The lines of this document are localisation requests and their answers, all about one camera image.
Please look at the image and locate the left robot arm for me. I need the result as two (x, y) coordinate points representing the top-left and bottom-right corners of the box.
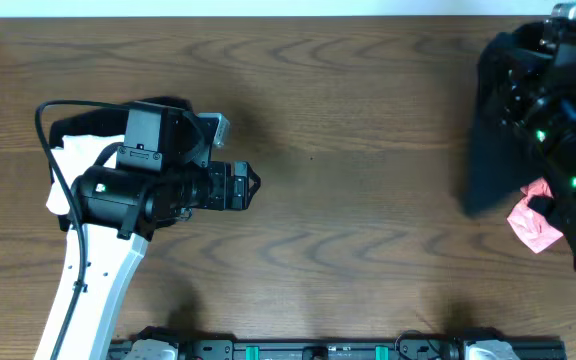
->
(34, 97), (261, 359)

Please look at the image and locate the pink crumpled garment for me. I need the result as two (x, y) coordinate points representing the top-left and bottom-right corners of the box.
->
(507, 178), (563, 254)

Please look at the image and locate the black t-shirt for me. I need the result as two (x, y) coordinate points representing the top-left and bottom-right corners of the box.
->
(461, 29), (557, 216)

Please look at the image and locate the black fabric storage container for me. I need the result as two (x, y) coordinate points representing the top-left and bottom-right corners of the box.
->
(48, 96), (193, 232)

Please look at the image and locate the white folded garment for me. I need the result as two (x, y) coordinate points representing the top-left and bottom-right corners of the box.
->
(46, 135), (124, 215)

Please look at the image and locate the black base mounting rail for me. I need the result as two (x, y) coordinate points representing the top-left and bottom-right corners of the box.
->
(105, 327), (568, 360)

